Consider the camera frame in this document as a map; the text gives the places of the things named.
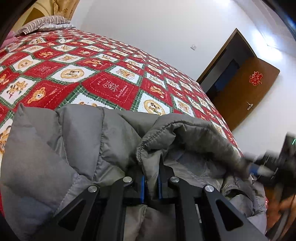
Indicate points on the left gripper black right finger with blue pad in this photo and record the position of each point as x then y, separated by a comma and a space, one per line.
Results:
203, 213

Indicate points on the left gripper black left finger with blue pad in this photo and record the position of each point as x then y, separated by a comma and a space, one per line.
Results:
98, 213

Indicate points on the grey puffer jacket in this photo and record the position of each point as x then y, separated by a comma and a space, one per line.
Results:
51, 156

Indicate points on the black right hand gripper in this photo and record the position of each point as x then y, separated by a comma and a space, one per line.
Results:
272, 170

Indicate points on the brown wooden door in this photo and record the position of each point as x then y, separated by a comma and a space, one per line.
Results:
231, 102

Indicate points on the red double happiness sticker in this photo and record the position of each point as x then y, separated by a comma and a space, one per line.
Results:
255, 78

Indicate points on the red checkered teddy bedspread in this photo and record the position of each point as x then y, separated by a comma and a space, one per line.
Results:
52, 69

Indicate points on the pink folded blanket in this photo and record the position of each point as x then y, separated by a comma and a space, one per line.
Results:
9, 39

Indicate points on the striped grey pillow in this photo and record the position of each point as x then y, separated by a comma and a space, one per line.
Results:
45, 24

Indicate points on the beige patterned curtain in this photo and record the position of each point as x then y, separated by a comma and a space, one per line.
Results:
65, 8

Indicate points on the cream wooden headboard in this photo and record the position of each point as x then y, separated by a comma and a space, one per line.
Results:
39, 9

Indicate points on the gold door handle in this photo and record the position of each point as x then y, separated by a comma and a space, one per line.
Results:
250, 105

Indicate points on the dark wooden door frame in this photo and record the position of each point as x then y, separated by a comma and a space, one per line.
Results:
235, 51

